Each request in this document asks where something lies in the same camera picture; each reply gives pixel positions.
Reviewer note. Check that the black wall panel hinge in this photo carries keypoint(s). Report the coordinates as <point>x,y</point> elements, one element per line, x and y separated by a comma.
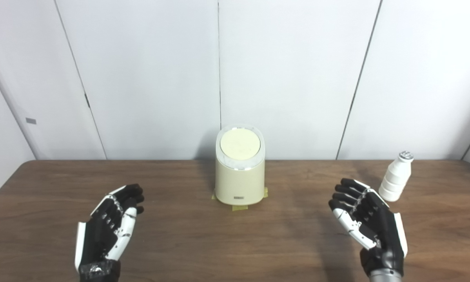
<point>87,100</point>

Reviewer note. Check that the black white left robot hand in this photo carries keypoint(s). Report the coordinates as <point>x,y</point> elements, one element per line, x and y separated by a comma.
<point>101,231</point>

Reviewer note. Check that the small gray wall label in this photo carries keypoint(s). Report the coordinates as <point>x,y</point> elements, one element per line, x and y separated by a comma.
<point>31,121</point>

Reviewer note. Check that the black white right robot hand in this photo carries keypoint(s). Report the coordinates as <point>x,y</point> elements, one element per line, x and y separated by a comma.
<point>383,235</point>

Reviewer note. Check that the cream-colored round bin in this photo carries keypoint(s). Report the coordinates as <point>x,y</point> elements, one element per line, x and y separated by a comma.
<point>239,182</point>

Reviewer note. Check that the cream round bin lid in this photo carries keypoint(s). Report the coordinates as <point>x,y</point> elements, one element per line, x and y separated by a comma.
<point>240,144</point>

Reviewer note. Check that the small white plastic bottle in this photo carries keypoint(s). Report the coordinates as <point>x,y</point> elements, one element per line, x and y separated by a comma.
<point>393,180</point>

